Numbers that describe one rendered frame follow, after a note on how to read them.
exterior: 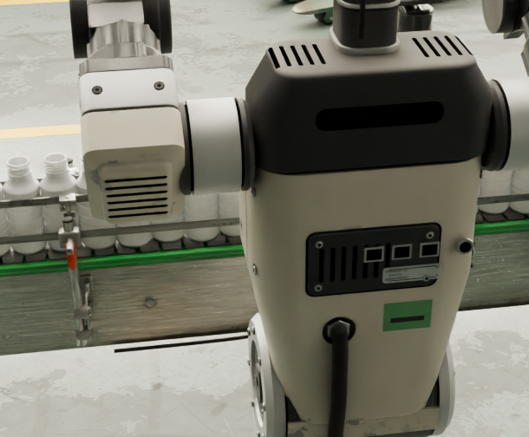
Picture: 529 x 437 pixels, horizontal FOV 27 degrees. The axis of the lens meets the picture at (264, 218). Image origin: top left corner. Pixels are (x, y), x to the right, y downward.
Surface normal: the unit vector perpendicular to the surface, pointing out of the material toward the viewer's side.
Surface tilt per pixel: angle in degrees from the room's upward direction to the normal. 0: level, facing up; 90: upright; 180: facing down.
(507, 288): 90
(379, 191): 90
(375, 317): 90
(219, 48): 0
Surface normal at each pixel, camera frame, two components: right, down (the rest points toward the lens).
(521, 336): -0.01, -0.86
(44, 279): 0.15, 0.50
